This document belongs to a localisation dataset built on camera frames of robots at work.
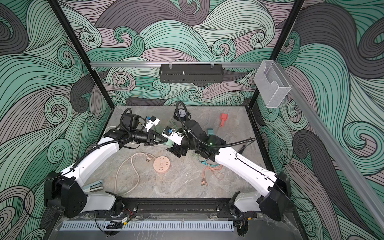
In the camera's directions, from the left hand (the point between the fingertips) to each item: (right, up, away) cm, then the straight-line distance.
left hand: (166, 141), depth 72 cm
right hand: (+3, 0, -2) cm, 3 cm away
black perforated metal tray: (+13, +41, +24) cm, 50 cm away
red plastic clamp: (+38, +13, +42) cm, 59 cm away
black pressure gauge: (+5, +15, +42) cm, 44 cm away
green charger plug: (+2, -1, -1) cm, 2 cm away
